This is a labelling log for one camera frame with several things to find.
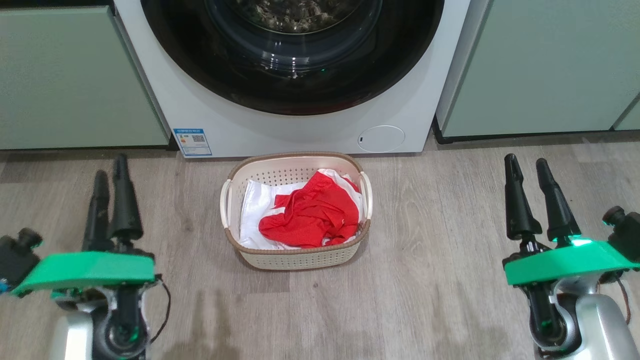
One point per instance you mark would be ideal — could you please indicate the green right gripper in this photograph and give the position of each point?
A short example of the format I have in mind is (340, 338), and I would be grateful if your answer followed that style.
(565, 262)

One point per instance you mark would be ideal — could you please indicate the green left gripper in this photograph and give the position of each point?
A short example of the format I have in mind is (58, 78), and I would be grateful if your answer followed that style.
(90, 270)

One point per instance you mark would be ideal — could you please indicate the washing machine door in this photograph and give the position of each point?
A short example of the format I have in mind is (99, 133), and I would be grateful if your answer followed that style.
(210, 75)

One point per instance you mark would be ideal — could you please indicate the red garment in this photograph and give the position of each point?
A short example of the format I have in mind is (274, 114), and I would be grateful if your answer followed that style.
(312, 215)

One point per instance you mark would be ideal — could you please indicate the white front-load washing machine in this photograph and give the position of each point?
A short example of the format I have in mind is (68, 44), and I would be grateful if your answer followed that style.
(280, 132)

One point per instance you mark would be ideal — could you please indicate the stainless steel washing machine drum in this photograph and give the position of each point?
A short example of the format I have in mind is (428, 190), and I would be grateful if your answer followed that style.
(300, 15)

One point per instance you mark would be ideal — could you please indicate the blue energy label sticker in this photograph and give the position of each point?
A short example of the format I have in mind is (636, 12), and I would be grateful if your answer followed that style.
(193, 141)

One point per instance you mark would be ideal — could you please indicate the pale green cabinet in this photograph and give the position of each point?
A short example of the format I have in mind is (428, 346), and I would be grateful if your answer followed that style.
(75, 75)
(540, 65)

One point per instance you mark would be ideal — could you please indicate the white garment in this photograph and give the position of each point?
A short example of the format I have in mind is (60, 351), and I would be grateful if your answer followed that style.
(255, 210)

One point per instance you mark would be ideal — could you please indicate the round white filter cover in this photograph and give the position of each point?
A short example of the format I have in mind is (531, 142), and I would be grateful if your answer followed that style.
(381, 139)

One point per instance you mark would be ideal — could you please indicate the cream perforated laundry basket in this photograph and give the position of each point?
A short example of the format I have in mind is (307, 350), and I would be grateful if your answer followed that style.
(295, 257)

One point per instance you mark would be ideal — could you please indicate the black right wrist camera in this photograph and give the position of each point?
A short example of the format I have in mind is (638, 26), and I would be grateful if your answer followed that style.
(627, 232)

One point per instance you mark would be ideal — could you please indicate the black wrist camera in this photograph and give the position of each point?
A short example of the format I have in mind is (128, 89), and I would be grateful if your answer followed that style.
(15, 257)
(627, 232)

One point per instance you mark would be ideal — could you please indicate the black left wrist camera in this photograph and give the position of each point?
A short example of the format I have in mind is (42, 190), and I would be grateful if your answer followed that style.
(15, 257)

